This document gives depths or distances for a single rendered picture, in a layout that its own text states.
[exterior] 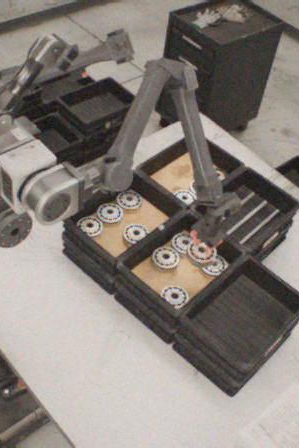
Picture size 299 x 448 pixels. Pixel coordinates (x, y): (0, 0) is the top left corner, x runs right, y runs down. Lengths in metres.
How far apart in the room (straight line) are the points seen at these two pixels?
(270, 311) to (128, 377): 0.57
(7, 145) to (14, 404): 1.30
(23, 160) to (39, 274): 0.86
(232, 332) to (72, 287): 0.64
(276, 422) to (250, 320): 0.37
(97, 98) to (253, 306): 1.82
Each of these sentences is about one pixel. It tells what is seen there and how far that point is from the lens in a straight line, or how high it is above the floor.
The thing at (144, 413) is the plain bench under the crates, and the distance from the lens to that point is 2.03.
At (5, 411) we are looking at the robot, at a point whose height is 0.24.
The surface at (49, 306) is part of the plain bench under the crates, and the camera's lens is 2.22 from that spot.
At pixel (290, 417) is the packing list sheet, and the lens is 2.14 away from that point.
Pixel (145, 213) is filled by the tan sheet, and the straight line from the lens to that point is 2.37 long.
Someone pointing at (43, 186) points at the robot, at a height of 1.50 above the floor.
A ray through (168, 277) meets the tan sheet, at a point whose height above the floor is 0.83.
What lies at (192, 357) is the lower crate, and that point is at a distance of 2.09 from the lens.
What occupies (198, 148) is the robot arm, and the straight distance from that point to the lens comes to 1.78.
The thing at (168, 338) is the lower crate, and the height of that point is 0.74.
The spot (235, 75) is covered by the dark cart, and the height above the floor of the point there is 0.62.
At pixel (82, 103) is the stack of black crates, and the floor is 0.49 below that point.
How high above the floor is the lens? 2.55
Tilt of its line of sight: 48 degrees down
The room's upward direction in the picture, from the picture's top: 10 degrees clockwise
